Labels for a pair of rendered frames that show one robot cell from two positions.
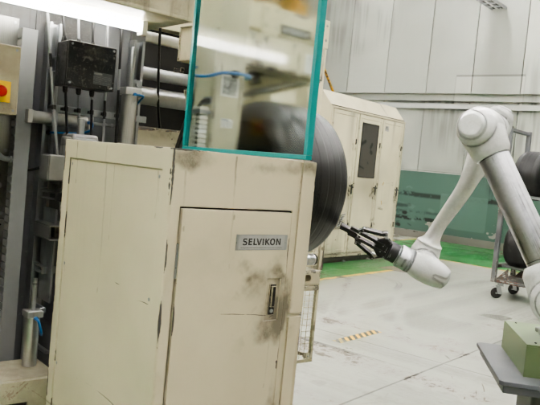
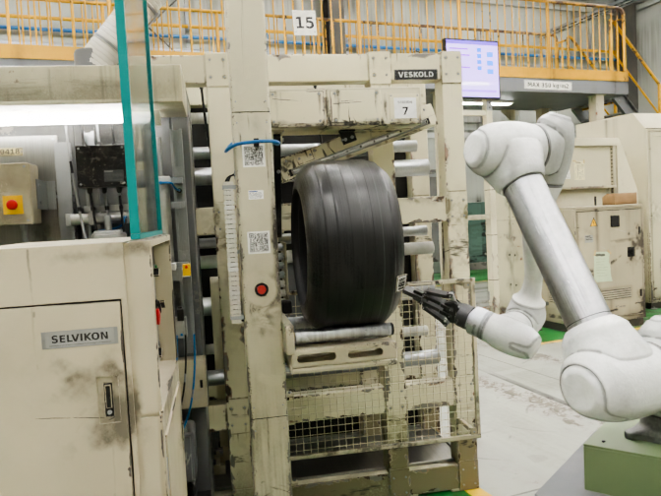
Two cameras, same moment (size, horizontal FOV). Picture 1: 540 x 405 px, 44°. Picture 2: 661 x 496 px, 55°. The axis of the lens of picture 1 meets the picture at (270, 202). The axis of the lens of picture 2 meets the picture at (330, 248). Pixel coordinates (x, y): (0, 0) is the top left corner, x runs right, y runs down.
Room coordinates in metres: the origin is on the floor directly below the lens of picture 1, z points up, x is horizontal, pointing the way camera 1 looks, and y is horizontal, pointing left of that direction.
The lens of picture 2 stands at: (0.66, -1.08, 1.30)
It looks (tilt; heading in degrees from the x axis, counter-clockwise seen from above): 3 degrees down; 30
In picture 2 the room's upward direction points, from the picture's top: 3 degrees counter-clockwise
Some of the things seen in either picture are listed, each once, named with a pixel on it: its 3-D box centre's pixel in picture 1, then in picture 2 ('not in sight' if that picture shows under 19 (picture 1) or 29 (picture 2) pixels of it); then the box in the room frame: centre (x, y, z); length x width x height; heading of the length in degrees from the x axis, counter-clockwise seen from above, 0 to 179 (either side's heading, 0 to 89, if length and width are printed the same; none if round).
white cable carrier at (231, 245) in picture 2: not in sight; (233, 252); (2.35, 0.26, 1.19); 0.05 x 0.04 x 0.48; 40
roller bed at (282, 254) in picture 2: not in sight; (262, 279); (2.76, 0.45, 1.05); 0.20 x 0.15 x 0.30; 130
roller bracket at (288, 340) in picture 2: not in sight; (284, 330); (2.49, 0.17, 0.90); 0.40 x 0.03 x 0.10; 40
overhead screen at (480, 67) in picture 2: not in sight; (471, 69); (6.60, 0.67, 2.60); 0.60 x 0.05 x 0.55; 141
